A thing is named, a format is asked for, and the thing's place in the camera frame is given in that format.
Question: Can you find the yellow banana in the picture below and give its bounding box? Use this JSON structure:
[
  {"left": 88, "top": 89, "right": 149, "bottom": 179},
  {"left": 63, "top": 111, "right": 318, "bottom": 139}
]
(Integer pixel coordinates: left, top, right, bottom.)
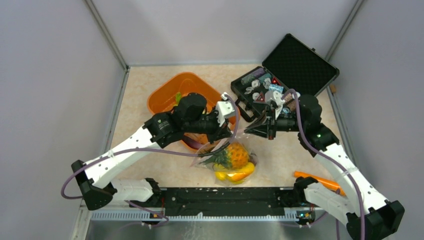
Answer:
[{"left": 240, "top": 161, "right": 256, "bottom": 176}]

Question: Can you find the yellow bell pepper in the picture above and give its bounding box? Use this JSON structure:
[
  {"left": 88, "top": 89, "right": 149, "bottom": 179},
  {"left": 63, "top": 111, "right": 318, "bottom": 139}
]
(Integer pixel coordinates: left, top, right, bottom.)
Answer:
[{"left": 214, "top": 171, "right": 228, "bottom": 182}]

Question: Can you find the orange pineapple toy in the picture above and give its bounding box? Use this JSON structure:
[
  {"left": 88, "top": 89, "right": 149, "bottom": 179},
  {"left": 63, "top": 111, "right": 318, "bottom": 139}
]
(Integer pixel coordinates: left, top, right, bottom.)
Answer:
[{"left": 201, "top": 142, "right": 250, "bottom": 170}]

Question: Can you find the clear zip top bag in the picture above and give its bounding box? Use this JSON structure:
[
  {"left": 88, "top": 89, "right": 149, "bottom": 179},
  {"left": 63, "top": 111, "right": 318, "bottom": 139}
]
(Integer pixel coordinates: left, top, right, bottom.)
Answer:
[{"left": 191, "top": 132, "right": 259, "bottom": 186}]

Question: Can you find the orange plastic basket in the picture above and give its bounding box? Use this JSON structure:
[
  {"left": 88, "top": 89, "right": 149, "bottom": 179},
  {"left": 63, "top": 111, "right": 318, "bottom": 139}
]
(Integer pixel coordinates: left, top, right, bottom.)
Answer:
[{"left": 142, "top": 72, "right": 237, "bottom": 150}]

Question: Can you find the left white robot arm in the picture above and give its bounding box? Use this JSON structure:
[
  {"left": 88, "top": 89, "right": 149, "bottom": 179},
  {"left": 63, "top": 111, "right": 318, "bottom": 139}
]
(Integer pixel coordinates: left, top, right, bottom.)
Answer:
[{"left": 66, "top": 92, "right": 237, "bottom": 211}]

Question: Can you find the orange carrot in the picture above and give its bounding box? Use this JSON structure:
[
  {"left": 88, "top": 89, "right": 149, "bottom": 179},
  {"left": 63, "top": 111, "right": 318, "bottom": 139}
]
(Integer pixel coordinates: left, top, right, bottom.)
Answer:
[{"left": 293, "top": 171, "right": 346, "bottom": 196}]

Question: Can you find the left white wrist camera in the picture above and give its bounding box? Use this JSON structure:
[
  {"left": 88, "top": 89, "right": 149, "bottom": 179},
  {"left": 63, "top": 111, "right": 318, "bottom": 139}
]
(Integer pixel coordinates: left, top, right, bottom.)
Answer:
[{"left": 215, "top": 92, "right": 236, "bottom": 127}]

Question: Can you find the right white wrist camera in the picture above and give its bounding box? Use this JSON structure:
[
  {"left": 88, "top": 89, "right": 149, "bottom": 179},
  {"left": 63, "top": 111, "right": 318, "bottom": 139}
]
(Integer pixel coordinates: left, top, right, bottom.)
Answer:
[{"left": 264, "top": 90, "right": 286, "bottom": 119}]

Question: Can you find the black open carrying case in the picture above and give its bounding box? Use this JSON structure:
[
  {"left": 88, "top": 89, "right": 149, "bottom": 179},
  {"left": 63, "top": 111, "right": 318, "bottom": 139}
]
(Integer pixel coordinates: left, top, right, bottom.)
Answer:
[{"left": 230, "top": 33, "right": 340, "bottom": 123}]

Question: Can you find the orange yellow mango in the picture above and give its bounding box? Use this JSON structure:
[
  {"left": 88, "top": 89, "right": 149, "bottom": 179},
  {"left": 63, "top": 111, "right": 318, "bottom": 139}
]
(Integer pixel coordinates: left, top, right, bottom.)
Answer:
[{"left": 227, "top": 169, "right": 254, "bottom": 183}]

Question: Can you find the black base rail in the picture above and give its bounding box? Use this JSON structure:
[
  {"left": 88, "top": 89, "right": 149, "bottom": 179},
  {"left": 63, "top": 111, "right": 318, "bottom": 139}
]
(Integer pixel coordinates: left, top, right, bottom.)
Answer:
[{"left": 135, "top": 187, "right": 312, "bottom": 218}]

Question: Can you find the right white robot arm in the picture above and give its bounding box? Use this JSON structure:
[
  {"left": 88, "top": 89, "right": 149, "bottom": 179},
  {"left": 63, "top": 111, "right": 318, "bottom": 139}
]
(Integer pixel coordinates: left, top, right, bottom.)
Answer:
[{"left": 245, "top": 95, "right": 405, "bottom": 240}]

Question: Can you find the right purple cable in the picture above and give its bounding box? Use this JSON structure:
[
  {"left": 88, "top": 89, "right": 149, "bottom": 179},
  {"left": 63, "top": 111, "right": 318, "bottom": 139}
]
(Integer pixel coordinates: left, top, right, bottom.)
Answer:
[{"left": 281, "top": 88, "right": 366, "bottom": 240}]

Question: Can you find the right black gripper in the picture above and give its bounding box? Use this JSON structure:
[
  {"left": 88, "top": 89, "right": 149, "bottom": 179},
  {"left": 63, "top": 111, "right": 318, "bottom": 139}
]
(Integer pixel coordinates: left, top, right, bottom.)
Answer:
[{"left": 244, "top": 104, "right": 306, "bottom": 140}]

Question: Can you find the purple eggplant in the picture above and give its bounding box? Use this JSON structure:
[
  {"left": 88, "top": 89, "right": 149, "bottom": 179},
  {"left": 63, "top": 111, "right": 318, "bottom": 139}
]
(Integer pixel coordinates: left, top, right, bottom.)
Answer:
[{"left": 182, "top": 135, "right": 203, "bottom": 150}]

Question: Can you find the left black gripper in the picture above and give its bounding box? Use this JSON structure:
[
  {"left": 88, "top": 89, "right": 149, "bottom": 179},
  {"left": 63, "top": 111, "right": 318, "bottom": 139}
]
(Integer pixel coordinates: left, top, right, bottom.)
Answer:
[{"left": 184, "top": 106, "right": 233, "bottom": 144}]

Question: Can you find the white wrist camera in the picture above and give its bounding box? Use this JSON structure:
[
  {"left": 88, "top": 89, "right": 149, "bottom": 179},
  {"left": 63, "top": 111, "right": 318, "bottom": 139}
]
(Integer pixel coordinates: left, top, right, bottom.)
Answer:
[
  {"left": 264, "top": 90, "right": 286, "bottom": 119},
  {"left": 215, "top": 92, "right": 236, "bottom": 127}
]

